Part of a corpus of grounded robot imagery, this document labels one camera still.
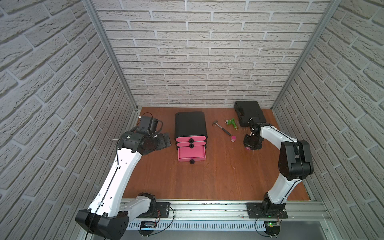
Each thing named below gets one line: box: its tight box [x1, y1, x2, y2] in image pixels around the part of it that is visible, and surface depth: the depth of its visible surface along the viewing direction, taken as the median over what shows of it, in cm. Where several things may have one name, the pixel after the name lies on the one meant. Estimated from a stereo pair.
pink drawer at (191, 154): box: [177, 146, 207, 165], surface depth 92 cm
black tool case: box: [234, 100, 267, 127], surface depth 116 cm
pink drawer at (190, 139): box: [175, 136, 207, 143], surface depth 85 cm
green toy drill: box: [225, 118, 238, 130], surface depth 111 cm
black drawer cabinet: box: [174, 111, 208, 141], surface depth 89 cm
